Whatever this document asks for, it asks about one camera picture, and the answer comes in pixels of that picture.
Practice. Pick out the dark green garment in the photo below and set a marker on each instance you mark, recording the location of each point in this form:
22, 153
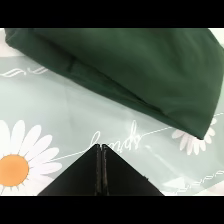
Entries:
143, 70

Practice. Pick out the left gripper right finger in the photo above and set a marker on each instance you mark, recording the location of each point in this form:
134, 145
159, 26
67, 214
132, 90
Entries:
125, 176

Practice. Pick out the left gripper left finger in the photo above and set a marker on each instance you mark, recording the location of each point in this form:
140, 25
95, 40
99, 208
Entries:
80, 176

